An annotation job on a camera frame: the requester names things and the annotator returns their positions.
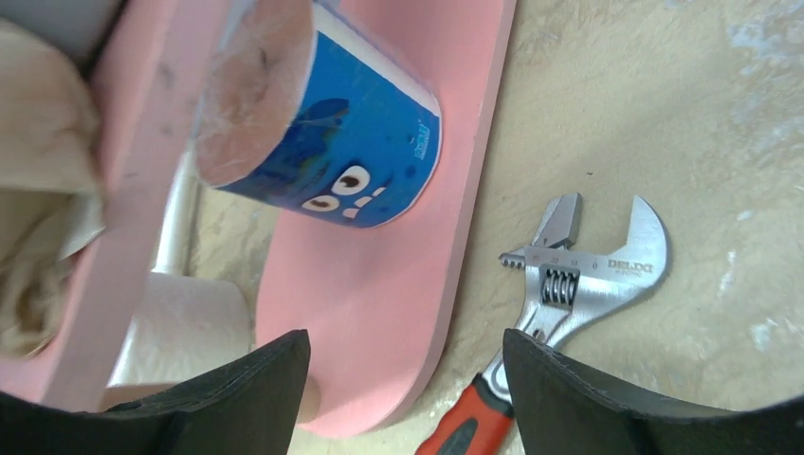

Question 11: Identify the brown paper roll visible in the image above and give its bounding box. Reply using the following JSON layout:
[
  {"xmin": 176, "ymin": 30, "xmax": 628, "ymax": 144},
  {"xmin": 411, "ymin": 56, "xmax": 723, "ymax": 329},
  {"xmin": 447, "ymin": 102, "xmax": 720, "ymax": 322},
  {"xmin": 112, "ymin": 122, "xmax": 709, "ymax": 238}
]
[{"xmin": 1, "ymin": 19, "xmax": 104, "ymax": 357}]

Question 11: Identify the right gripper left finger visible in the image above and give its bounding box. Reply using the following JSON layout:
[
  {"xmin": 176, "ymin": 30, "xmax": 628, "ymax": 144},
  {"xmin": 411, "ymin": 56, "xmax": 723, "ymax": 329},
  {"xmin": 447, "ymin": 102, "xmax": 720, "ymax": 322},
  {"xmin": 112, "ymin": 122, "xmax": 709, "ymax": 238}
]
[{"xmin": 1, "ymin": 330, "xmax": 310, "ymax": 455}]

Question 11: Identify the white roll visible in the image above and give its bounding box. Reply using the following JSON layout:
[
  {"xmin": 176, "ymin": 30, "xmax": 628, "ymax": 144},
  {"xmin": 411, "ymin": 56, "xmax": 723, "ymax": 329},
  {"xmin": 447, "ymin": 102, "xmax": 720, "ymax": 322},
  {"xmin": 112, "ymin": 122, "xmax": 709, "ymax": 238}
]
[
  {"xmin": 193, "ymin": 1, "xmax": 442, "ymax": 228},
  {"xmin": 100, "ymin": 273, "xmax": 252, "ymax": 410}
]

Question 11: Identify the red handled adjustable wrench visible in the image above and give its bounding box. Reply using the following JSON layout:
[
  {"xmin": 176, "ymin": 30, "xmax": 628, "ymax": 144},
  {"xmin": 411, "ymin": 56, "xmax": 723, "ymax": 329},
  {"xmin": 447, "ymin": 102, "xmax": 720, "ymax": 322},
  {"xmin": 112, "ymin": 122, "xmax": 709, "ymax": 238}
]
[{"xmin": 417, "ymin": 192, "xmax": 669, "ymax": 454}]

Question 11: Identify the pink three-tier shelf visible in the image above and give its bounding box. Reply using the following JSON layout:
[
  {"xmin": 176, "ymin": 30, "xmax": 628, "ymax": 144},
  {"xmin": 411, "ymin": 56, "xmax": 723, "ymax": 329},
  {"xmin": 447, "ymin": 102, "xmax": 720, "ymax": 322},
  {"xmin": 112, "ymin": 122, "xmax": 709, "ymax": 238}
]
[{"xmin": 1, "ymin": 1, "xmax": 516, "ymax": 437}]

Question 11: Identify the white pvc pipe frame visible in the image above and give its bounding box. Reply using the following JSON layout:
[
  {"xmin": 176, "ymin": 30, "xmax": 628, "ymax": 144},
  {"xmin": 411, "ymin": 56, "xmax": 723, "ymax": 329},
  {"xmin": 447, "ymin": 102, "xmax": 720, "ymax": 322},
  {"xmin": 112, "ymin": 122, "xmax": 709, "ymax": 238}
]
[{"xmin": 151, "ymin": 148, "xmax": 199, "ymax": 275}]

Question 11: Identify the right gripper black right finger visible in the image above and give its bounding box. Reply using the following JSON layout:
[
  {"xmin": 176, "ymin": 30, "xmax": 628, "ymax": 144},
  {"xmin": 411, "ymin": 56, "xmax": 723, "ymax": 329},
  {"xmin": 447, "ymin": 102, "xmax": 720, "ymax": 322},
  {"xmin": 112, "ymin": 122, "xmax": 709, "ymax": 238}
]
[{"xmin": 503, "ymin": 329, "xmax": 803, "ymax": 455}]

